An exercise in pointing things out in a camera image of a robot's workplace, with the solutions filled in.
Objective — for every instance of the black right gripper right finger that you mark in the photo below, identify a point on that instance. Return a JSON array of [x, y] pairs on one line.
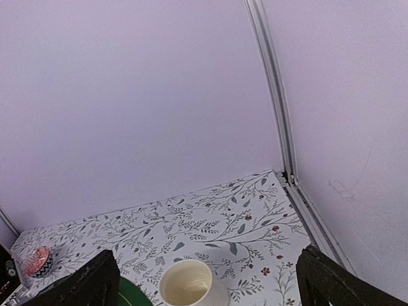
[[321, 281]]

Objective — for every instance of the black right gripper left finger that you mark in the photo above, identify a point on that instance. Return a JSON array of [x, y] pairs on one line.
[[95, 283]]

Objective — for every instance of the aluminium poker chip case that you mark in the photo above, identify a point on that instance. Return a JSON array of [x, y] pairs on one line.
[[13, 290]]

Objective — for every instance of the round green poker mat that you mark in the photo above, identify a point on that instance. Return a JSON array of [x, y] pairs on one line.
[[131, 295]]

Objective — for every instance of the red patterned bowl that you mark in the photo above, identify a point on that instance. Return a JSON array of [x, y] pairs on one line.
[[39, 263]]

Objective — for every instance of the floral white tablecloth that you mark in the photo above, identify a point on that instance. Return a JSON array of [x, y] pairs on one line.
[[246, 231]]

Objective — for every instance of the cream ceramic mug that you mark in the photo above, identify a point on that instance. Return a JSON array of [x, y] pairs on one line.
[[191, 282]]

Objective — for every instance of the right aluminium side rail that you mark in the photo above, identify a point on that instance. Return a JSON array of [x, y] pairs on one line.
[[318, 232]]

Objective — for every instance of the left aluminium frame post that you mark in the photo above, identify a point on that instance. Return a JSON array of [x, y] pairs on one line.
[[9, 223]]

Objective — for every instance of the aluminium frame post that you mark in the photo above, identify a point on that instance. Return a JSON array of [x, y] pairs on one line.
[[260, 25], [9, 223]]

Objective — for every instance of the right aluminium frame post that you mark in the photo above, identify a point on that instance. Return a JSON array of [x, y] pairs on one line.
[[260, 25]]

